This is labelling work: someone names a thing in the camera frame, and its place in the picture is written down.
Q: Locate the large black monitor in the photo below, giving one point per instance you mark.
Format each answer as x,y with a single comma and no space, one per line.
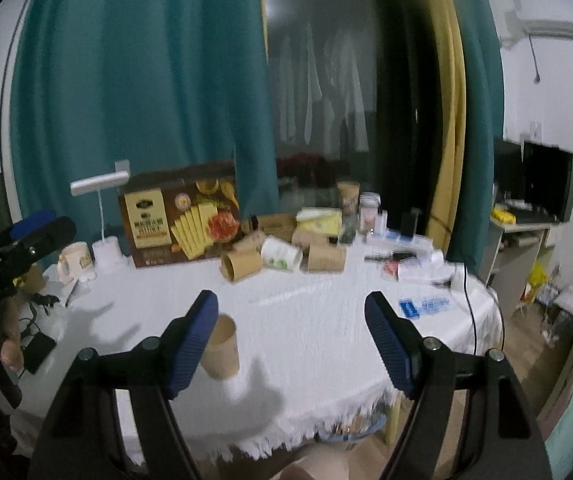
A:
546,182

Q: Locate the white plastic bag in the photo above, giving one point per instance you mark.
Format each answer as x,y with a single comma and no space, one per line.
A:
568,296

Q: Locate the brown cracker box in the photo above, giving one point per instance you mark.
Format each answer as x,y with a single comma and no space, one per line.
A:
166,220

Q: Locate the white printed mug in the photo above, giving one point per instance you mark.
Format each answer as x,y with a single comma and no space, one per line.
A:
76,260

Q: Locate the small black box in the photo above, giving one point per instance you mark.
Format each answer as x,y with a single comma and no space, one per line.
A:
410,224

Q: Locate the white air conditioner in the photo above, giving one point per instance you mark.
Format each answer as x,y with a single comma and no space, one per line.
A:
556,27

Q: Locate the grey side desk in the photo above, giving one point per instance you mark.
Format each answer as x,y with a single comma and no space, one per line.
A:
516,255

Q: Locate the clear glass jar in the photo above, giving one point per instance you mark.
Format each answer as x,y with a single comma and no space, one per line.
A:
369,214

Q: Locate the hanging white garment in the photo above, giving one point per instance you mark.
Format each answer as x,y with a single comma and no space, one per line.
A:
301,85
351,95

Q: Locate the yellow tissue box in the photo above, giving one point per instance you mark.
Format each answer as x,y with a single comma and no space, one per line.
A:
320,220

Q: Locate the narrow teal curtain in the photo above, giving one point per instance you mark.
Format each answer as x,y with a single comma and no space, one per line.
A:
478,85

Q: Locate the wide teal curtain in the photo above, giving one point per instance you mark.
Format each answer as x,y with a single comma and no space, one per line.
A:
141,70

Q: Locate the yellow curtain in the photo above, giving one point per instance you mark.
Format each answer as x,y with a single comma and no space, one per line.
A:
451,85

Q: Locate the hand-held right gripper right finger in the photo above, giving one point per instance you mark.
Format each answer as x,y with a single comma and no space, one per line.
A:
390,347

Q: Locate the white fringed tablecloth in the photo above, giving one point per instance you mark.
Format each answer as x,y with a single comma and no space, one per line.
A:
306,320

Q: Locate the white printed paper cup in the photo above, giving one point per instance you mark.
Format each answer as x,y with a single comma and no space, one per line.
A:
281,254

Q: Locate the black power bank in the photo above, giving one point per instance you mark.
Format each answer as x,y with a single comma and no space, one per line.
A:
39,352

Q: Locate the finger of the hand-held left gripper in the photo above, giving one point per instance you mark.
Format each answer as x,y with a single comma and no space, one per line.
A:
51,237
31,222

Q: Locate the red and white packet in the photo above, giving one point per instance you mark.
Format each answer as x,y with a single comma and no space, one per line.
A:
392,269

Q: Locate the white desk lamp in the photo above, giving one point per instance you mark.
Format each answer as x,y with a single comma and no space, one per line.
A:
106,252

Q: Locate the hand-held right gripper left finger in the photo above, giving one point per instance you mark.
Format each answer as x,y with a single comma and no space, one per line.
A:
192,347

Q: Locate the small cardboard box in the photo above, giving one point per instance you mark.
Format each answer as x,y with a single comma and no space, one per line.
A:
276,225

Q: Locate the tall brown printed cup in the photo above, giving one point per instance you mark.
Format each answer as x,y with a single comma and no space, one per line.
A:
349,197

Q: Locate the blue and white packet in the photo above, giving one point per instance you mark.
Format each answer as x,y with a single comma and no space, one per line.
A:
424,306

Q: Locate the yellow bag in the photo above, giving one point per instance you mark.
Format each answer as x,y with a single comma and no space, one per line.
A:
537,280

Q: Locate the small black monitor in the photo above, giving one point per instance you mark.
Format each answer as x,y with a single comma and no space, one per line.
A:
507,167

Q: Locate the red flowers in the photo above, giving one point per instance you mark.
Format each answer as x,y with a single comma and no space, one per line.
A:
306,167

